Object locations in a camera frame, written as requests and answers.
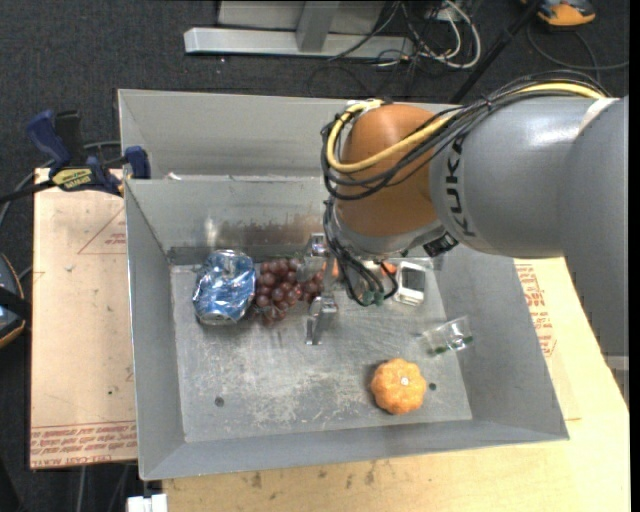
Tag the crushed blue metal can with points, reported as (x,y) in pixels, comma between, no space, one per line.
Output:
(225,287)

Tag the dark red grape bunch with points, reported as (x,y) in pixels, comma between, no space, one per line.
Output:
(277,292)

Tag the black cylinder on white bracket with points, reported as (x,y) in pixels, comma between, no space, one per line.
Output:
(440,245)

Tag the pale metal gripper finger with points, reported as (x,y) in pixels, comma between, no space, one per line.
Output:
(322,307)
(317,247)

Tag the grey metal bin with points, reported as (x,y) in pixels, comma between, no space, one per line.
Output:
(280,370)

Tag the clear glass cube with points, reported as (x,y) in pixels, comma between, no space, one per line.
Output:
(411,285)

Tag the orange toy pumpkin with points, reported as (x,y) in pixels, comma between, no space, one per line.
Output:
(398,386)

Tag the clear plastic cup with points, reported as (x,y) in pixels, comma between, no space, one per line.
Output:
(450,334)

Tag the brown cardboard board, red print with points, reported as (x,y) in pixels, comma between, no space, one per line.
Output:
(80,320)

